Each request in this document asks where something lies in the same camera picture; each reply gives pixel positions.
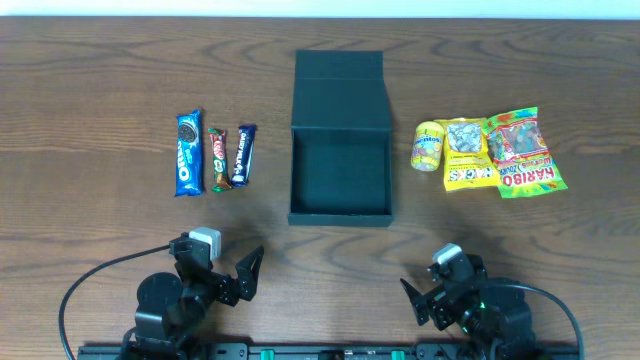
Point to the yellow Mentos bottle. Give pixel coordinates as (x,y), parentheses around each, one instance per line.
(427,146)

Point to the blue Oreo cookie pack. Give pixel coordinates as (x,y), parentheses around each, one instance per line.
(189,162)

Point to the green red KitKat Milo bar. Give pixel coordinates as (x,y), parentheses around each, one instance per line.
(221,181)

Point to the blue Dairy Milk bar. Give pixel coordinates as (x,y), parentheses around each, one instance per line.
(242,162)

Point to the yellow Hacks candy bag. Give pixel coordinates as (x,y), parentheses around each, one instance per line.
(467,164)

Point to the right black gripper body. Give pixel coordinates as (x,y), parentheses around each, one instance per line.
(439,304)

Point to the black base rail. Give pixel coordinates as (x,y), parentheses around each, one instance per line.
(242,351)

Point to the green Haribo gummy bag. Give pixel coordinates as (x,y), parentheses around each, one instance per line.
(521,156)

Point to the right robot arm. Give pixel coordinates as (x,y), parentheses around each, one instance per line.
(491,311)

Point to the dark green open box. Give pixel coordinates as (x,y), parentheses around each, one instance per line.
(341,127)

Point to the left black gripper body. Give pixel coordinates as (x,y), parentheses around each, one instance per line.
(228,288)

